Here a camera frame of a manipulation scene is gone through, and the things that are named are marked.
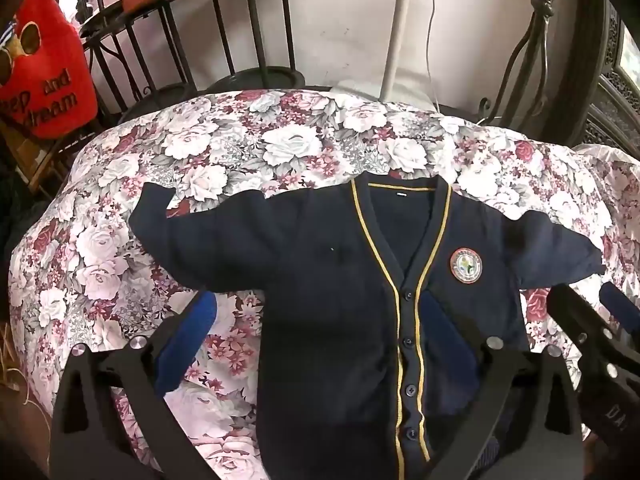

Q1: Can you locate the white cable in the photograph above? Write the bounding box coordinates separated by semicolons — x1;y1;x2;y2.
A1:
424;0;443;113

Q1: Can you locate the navy cardigan with yellow trim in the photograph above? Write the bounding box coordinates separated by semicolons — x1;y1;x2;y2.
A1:
127;172;607;480

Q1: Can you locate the carved dark picture frame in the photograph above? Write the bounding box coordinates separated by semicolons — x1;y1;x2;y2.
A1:
582;0;640;163

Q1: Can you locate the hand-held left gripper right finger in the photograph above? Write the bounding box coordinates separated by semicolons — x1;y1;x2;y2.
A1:
419;290;587;480

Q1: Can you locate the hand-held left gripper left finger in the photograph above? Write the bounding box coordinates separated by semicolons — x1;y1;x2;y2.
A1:
47;287;221;480

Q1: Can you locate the black metal rack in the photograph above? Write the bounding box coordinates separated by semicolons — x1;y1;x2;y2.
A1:
65;0;307;128

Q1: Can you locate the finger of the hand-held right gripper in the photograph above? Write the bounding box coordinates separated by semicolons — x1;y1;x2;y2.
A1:
599;281;640;333
546;282;631;376

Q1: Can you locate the red plush pillow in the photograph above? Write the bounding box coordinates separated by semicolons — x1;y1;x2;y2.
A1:
0;0;99;140

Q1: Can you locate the floral blanket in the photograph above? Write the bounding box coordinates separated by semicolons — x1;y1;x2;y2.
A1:
7;87;640;480

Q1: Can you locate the white pole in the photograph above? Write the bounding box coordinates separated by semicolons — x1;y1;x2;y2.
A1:
379;0;417;102

